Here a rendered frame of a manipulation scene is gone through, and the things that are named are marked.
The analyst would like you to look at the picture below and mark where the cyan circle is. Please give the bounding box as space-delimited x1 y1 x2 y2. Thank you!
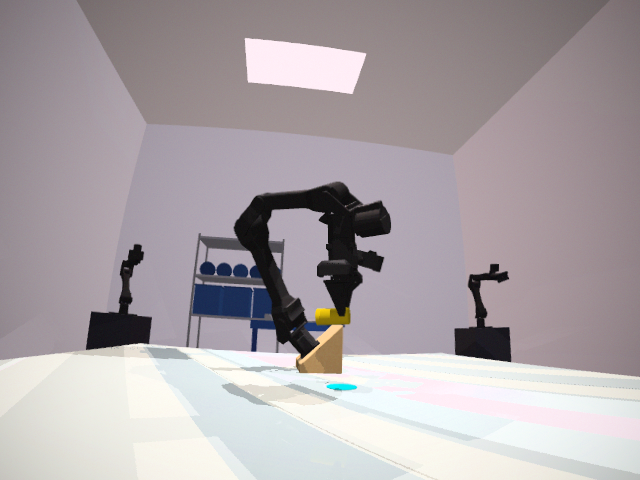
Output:
327 384 357 391

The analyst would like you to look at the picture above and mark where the yellow cylinder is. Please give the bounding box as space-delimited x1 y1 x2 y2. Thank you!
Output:
315 308 351 325

